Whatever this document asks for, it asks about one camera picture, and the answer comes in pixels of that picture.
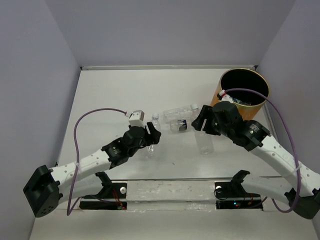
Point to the orange cylindrical bin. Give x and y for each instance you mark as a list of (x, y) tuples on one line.
[(245, 79)]

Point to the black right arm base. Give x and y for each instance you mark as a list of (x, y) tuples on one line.
[(228, 198)]

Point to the clear unlabelled plastic bottle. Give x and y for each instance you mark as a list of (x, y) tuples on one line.
[(204, 142)]

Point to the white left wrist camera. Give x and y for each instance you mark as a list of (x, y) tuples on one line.
[(136, 119)]

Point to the white taped front rail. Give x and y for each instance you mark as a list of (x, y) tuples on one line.
[(170, 191)]

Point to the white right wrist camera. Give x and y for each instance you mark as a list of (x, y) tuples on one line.
[(223, 96)]

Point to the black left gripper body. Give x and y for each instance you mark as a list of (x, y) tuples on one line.
[(144, 137)]

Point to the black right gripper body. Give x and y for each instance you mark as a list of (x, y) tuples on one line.
[(224, 130)]

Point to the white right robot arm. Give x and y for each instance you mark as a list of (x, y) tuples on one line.
[(299, 187)]

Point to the dark label plastic bottle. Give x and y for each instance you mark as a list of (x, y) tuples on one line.
[(180, 125)]

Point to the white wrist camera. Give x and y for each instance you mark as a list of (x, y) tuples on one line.
[(223, 96), (136, 119)]

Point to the large clear plastic bottle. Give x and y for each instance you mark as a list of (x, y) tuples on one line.
[(243, 102)]

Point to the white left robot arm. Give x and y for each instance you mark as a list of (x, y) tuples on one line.
[(49, 187)]

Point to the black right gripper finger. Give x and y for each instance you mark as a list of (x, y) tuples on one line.
[(210, 126), (199, 123)]

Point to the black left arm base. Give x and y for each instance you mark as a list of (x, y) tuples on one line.
[(114, 200)]

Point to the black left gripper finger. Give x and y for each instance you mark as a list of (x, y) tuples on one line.
[(150, 140), (151, 130)]

